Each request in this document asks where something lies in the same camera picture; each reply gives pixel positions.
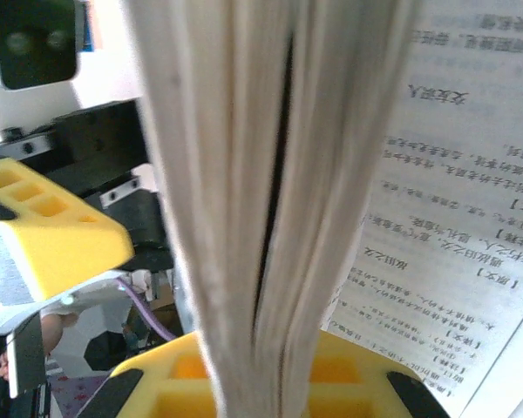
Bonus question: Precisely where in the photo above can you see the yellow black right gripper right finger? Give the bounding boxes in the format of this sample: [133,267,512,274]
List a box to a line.
[307,331,452,418]

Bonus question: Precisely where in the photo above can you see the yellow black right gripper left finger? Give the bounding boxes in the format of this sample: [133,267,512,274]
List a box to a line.
[82,331,221,418]

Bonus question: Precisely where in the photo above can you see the dark blue paperback book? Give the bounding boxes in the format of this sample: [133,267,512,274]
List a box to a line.
[128,0,523,418]

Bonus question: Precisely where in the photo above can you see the person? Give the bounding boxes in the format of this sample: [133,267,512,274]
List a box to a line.
[0,311,79,382]

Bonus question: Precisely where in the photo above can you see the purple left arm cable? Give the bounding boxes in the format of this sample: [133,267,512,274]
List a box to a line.
[116,278,178,343]

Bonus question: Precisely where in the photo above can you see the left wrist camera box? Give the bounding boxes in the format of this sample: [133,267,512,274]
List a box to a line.
[0,0,88,91]

